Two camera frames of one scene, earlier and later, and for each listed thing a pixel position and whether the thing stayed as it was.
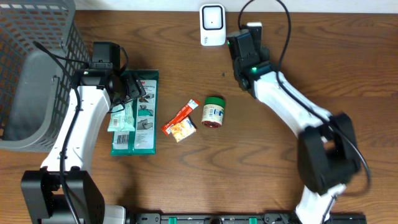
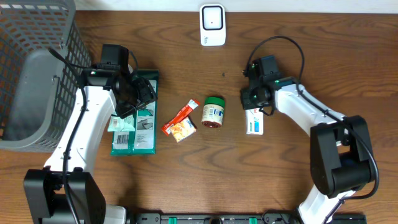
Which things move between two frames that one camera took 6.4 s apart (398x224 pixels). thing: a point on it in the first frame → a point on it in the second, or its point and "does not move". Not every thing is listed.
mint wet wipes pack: x=124 y=121 does not move
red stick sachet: x=183 y=113 does not move
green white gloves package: x=143 y=140 does not move
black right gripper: x=265 y=52 → x=247 y=102
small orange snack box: x=184 y=129 does not move
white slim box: x=254 y=24 → x=254 y=119
